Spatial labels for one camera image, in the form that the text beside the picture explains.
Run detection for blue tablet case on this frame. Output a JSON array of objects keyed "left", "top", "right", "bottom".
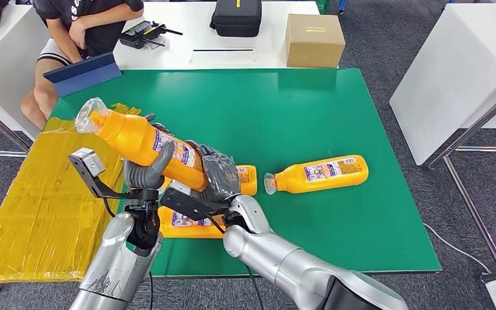
[{"left": 42, "top": 52, "right": 123, "bottom": 98}]

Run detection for black left camera cable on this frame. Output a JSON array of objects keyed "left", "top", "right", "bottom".
[{"left": 147, "top": 271, "right": 155, "bottom": 310}]

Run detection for black camera cable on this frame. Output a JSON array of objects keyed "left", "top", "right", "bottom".
[
  {"left": 147, "top": 271, "right": 155, "bottom": 310},
  {"left": 205, "top": 214, "right": 266, "bottom": 310}
]

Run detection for black right camera cable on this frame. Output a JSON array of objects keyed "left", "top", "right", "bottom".
[{"left": 205, "top": 214, "right": 266, "bottom": 310}]

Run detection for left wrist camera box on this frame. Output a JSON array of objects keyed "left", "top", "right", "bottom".
[{"left": 68, "top": 147, "right": 128, "bottom": 200}]

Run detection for yellow taped cardboard sheet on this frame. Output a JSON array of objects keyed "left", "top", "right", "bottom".
[{"left": 0, "top": 102, "right": 143, "bottom": 284}]

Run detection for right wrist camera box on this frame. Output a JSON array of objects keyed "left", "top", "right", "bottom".
[{"left": 159, "top": 180, "right": 232, "bottom": 222}]

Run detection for green plastic crate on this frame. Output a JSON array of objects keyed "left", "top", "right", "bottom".
[{"left": 301, "top": 0, "right": 332, "bottom": 14}]

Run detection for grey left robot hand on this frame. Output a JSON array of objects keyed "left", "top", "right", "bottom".
[{"left": 123, "top": 113, "right": 176, "bottom": 191}]

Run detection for orange plastic bottle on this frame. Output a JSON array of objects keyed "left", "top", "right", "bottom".
[
  {"left": 158, "top": 206, "right": 227, "bottom": 240},
  {"left": 236, "top": 165, "right": 258, "bottom": 197},
  {"left": 74, "top": 97, "right": 209, "bottom": 192},
  {"left": 263, "top": 154, "right": 369, "bottom": 196}
]

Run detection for white desk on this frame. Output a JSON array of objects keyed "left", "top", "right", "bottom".
[
  {"left": 113, "top": 1, "right": 338, "bottom": 70},
  {"left": 0, "top": 5, "right": 54, "bottom": 141}
]

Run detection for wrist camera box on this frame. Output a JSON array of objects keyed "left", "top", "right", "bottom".
[
  {"left": 68, "top": 147, "right": 128, "bottom": 200},
  {"left": 159, "top": 180, "right": 232, "bottom": 222}
]

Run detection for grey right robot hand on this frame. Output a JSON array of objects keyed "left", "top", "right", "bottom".
[{"left": 185, "top": 140, "right": 241, "bottom": 204}]

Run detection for white table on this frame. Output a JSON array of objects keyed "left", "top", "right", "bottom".
[{"left": 389, "top": 4, "right": 496, "bottom": 167}]

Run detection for black zip carry case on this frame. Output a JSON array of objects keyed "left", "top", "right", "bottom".
[{"left": 209, "top": 0, "right": 262, "bottom": 38}]

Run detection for person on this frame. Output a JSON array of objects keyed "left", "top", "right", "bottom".
[{"left": 20, "top": 0, "right": 145, "bottom": 130}]

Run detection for black remote controller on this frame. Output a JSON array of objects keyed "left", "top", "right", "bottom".
[{"left": 118, "top": 20, "right": 183, "bottom": 49}]

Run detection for white floor cable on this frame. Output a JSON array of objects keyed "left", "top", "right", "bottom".
[{"left": 421, "top": 222, "right": 495, "bottom": 274}]

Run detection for brown cardboard box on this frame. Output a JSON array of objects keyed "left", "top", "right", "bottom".
[{"left": 284, "top": 14, "right": 346, "bottom": 69}]

